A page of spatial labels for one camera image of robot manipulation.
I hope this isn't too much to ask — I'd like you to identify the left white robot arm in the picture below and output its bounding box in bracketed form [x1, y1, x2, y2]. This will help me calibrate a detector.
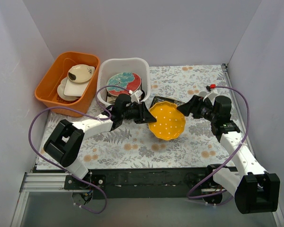
[44, 94, 157, 189]

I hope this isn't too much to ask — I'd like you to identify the yellow plate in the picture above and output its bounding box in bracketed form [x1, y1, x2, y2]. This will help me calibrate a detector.
[148, 101, 186, 140]

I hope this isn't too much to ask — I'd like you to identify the square floral ceramic plate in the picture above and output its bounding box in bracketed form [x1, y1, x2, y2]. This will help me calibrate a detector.
[106, 89, 145, 105]

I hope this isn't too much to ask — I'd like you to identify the purple cable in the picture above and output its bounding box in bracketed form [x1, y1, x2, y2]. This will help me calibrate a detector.
[186, 85, 249, 206]
[28, 86, 133, 214]

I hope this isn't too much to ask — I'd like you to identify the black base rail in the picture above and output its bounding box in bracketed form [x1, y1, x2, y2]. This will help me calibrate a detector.
[63, 168, 228, 201]

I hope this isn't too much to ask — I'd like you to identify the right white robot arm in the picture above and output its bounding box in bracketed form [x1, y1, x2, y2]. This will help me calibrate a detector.
[177, 96, 280, 214]

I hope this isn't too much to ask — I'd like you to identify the white plastic bin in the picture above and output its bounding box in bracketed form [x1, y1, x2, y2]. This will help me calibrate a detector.
[97, 57, 151, 102]

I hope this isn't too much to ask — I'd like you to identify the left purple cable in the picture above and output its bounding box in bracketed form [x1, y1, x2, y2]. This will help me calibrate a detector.
[28, 86, 133, 214]

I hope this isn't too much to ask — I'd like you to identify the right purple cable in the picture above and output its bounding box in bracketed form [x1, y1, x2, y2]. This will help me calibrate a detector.
[186, 85, 249, 206]

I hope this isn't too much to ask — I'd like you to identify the floral tablecloth mat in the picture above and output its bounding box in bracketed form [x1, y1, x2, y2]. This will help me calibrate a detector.
[35, 64, 254, 170]

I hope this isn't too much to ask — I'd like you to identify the white square plate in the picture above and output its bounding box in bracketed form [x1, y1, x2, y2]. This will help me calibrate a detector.
[64, 79, 89, 97]

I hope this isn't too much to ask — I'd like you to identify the black square patterned plate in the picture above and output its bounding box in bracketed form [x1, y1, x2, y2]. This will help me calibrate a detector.
[150, 96, 185, 108]

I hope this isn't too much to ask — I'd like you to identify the beige round plate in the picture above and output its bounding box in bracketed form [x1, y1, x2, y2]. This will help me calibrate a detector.
[67, 64, 95, 84]

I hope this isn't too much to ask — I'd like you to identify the orange plastic bin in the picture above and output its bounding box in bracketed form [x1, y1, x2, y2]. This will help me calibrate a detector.
[35, 52, 100, 117]

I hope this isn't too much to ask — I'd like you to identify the white scalloped plate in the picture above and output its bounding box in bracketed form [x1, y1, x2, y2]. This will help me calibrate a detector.
[57, 78, 79, 102]

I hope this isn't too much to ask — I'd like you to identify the red plate teal flower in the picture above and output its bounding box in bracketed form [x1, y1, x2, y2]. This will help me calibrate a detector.
[106, 72, 142, 96]

